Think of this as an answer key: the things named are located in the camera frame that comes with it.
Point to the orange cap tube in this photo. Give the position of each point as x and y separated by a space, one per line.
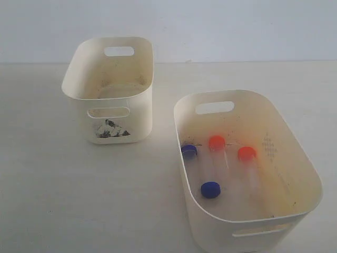
248 159
219 158

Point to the blue cap tube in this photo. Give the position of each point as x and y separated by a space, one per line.
193 162
210 190

